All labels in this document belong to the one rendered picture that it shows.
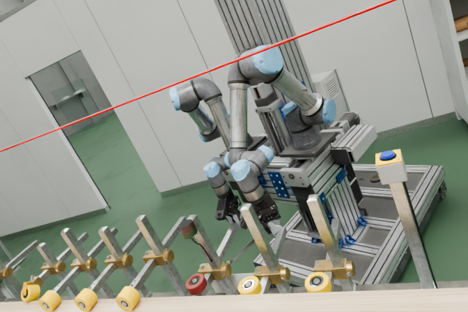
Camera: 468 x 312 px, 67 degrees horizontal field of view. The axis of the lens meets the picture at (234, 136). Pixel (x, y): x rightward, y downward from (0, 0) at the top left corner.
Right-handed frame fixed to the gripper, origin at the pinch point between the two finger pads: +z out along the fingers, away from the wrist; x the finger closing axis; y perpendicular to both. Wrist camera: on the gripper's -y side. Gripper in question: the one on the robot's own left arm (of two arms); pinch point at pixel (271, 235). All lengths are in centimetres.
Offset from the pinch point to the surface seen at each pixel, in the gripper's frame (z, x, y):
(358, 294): -0.4, -41.6, 20.5
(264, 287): 7.0, -17.1, -9.2
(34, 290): -10, 25, -124
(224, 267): 2.3, -2.7, -23.2
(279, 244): 9.2, 4.8, 0.2
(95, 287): -9, 5, -80
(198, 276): -2.2, -7.1, -32.9
